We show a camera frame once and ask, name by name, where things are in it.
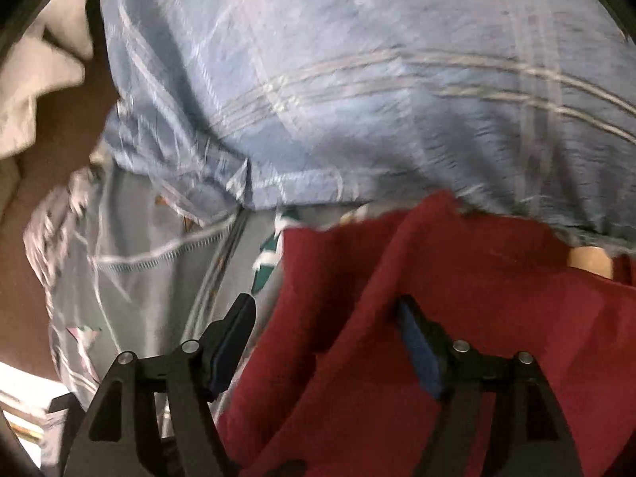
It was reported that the blue plaid pillow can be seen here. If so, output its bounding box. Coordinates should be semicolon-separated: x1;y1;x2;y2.
97;0;636;249

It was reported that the pale flat object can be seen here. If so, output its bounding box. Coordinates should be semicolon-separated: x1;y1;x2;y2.
0;363;85;463

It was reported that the grey printed bed sheet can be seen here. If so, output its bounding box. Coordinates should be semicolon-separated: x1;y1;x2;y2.
22;159;378;448

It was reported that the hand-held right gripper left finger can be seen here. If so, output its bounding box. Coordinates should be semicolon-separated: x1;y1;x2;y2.
62;293;257;477

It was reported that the white cloth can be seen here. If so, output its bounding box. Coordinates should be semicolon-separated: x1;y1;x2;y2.
0;7;95;160

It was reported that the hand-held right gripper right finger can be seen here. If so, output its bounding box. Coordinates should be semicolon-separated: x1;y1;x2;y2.
395;295;585;477

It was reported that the dark red small shirt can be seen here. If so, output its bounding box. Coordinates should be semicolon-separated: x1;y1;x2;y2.
216;191;636;477

